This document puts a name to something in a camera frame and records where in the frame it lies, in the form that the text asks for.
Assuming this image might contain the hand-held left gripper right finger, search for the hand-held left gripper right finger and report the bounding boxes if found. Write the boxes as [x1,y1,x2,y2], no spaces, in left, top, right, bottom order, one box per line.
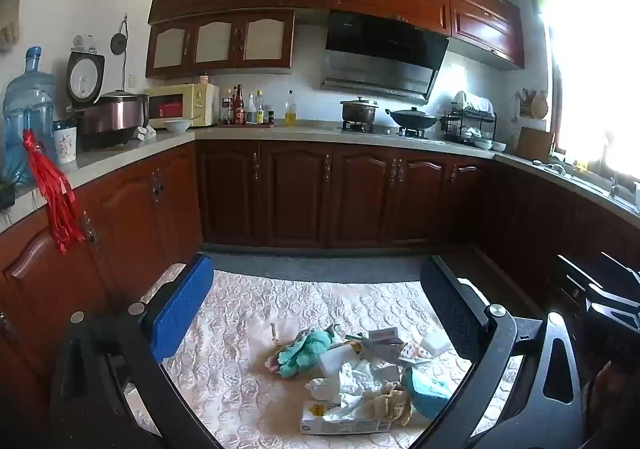
[412,254,588,449]

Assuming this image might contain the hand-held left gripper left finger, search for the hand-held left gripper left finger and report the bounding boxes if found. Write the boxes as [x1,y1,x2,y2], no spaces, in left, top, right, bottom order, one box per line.
[50,253,223,449]

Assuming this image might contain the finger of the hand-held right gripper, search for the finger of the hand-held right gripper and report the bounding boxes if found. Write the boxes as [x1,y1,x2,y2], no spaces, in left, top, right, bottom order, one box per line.
[586,251,640,330]
[548,254,603,317]

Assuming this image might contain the white foam block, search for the white foam block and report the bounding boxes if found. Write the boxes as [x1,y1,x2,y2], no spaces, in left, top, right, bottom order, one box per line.
[320,346,358,376]
[422,331,453,358]

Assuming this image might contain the printed paper packet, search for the printed paper packet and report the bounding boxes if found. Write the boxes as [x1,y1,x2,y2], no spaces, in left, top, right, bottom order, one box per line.
[397,344,437,366]

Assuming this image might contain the paper leaflets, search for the paper leaflets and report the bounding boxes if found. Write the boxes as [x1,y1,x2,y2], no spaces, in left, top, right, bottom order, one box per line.
[345,327,407,361]

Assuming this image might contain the teal plastic packet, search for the teal plastic packet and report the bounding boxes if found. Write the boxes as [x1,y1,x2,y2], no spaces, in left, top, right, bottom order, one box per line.
[401,366,453,421]

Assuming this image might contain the large white tissue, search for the large white tissue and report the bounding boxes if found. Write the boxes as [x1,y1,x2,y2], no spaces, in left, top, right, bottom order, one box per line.
[337,360,401,405]

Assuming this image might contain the brown paper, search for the brown paper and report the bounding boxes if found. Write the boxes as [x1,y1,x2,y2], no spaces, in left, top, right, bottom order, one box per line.
[369,386,414,427]

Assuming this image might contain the teal cloth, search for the teal cloth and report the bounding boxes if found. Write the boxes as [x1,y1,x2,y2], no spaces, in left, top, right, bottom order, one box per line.
[277,329,335,378]

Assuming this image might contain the small white tissue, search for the small white tissue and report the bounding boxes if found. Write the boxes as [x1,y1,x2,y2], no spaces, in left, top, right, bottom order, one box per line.
[305,376,342,402]

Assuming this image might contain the white and yellow carton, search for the white and yellow carton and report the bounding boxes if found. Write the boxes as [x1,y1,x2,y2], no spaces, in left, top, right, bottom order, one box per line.
[299,399,392,436]

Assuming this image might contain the person's right hand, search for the person's right hand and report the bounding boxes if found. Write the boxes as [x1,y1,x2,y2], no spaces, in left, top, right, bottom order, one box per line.
[581,360,640,449]

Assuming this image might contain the quilted beige table cover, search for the quilted beige table cover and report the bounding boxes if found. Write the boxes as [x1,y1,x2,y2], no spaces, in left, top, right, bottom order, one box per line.
[120,261,511,449]

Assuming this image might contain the wooden cutting board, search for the wooden cutting board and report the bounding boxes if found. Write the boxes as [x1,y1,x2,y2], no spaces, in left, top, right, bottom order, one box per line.
[515,126,556,161]

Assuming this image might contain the lower wooden kitchen cabinets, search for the lower wooden kitchen cabinets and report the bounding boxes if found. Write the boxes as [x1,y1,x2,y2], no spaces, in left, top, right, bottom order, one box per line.
[0,138,640,430]

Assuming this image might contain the red tassel ornament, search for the red tassel ornament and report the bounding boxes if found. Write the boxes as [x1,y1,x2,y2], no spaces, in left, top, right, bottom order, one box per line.
[21,128,79,256]

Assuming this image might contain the black dish rack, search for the black dish rack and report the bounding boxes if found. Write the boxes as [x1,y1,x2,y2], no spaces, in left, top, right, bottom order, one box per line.
[442,90,499,146]

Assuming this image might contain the gas stove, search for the gas stove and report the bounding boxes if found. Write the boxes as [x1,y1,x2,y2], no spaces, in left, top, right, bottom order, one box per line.
[339,122,437,138]

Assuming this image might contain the white floral cup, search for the white floral cup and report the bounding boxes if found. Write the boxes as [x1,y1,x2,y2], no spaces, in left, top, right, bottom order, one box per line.
[52,126,79,165]

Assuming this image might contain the black wok with lid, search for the black wok with lid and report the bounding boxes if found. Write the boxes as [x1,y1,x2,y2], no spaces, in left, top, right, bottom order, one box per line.
[385,106,442,130]

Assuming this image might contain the brown electric pressure cooker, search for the brown electric pressure cooker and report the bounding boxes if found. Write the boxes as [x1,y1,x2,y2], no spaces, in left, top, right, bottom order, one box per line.
[77,90,150,151]

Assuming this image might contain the cream microwave oven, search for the cream microwave oven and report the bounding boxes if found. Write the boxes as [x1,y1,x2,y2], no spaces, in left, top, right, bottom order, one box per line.
[145,82,221,129]

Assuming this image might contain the potted green plant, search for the potted green plant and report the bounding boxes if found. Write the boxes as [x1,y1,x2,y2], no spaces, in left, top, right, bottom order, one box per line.
[0,149,32,226]

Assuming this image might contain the kitchen window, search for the kitchen window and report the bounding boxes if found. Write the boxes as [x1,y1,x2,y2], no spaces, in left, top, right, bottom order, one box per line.
[536,0,640,172]

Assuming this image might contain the dark cooking pot with lid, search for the dark cooking pot with lid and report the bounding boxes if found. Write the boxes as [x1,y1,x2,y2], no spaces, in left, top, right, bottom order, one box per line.
[340,97,380,125]

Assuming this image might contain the blue water jug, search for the blue water jug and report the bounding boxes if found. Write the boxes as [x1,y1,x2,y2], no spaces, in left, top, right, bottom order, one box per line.
[2,46,57,186]

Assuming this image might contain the frosted glass door cabinet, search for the frosted glass door cabinet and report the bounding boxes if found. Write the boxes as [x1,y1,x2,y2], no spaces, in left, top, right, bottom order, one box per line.
[146,9,296,78]

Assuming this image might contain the hanging round black skimmer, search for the hanging round black skimmer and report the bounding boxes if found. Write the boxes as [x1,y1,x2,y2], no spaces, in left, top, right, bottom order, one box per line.
[110,16,129,80]

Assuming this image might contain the black range hood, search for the black range hood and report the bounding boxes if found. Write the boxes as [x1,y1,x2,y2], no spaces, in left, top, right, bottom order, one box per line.
[320,10,450,105]

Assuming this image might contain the wall utensil holder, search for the wall utensil holder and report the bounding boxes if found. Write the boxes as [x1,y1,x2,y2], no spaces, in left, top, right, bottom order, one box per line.
[517,88,549,120]

